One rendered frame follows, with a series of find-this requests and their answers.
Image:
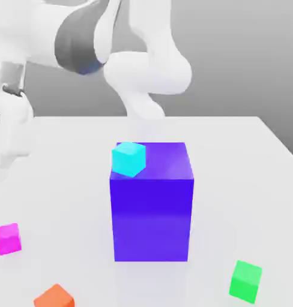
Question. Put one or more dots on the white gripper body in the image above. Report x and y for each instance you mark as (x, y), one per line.
(12, 129)

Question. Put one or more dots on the large blue box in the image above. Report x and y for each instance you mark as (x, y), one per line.
(151, 215)

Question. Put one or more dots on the small orange cube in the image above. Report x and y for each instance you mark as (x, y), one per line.
(55, 297)

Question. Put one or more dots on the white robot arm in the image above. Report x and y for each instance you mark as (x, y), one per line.
(146, 69)

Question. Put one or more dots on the small cyan cube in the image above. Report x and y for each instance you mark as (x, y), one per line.
(127, 159)

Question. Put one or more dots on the small green cube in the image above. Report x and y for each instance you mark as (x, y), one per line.
(245, 283)

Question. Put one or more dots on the small magenta cube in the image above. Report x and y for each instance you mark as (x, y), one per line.
(8, 239)

